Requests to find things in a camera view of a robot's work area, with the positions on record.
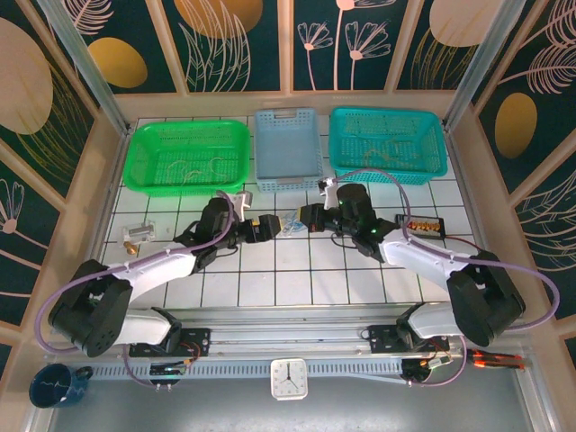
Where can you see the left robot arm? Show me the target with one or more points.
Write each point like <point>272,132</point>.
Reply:
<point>153,270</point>

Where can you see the black connector board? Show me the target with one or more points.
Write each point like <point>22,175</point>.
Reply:
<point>423,226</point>

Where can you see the light blue plastic basket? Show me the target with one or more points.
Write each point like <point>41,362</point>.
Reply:
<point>288,148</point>

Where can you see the small brass fitting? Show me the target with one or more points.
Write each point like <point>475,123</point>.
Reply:
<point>130,248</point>

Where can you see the green plastic basket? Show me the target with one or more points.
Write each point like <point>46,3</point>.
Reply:
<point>184,144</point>

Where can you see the teal plastic basket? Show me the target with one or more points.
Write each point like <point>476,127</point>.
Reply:
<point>387,126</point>

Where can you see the white square clock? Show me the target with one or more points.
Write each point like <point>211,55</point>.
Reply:
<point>289,379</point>

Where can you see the orange black hand tool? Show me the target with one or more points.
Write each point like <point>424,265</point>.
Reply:
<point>495,360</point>

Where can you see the dark blue mug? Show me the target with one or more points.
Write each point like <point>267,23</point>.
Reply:
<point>56,387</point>

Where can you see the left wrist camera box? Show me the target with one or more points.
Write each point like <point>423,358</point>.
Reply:
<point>243,202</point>

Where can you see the aluminium mounting rail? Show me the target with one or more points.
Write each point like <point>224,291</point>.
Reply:
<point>288,333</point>

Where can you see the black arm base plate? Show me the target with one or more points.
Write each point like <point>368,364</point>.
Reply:
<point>382,337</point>
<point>198,342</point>

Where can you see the aluminium frame post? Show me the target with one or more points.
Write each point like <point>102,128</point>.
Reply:
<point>481,63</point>
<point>90,76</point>

